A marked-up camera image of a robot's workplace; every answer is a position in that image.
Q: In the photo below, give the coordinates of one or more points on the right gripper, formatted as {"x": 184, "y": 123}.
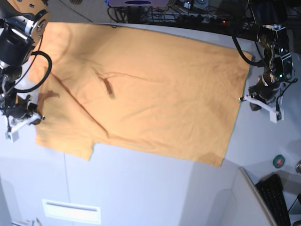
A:
{"x": 19, "y": 108}

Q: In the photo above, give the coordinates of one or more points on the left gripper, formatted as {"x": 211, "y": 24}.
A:
{"x": 264, "y": 90}

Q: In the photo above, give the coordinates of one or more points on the yellow orange t-shirt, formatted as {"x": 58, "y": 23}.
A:
{"x": 138, "y": 89}

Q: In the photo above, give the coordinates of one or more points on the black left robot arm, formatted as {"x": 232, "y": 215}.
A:
{"x": 269, "y": 17}

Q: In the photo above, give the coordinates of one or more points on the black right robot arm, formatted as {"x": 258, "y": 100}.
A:
{"x": 23, "y": 23}

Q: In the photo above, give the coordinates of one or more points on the green tape roll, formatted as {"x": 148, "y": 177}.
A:
{"x": 278, "y": 161}

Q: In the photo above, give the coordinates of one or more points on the metal knob at edge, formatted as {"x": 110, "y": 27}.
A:
{"x": 298, "y": 167}

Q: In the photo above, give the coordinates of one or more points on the black keyboard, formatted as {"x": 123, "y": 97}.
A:
{"x": 271, "y": 190}

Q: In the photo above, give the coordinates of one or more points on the white rectangular table inset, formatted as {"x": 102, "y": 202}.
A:
{"x": 72, "y": 212}

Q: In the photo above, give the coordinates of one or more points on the white partition panel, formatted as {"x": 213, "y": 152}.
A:
{"x": 223, "y": 196}

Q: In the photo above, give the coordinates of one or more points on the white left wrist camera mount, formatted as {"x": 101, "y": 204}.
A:
{"x": 275, "y": 113}

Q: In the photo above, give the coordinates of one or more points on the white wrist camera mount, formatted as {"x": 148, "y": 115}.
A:
{"x": 275, "y": 113}
{"x": 14, "y": 125}

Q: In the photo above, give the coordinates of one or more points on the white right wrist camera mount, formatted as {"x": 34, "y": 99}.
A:
{"x": 14, "y": 125}

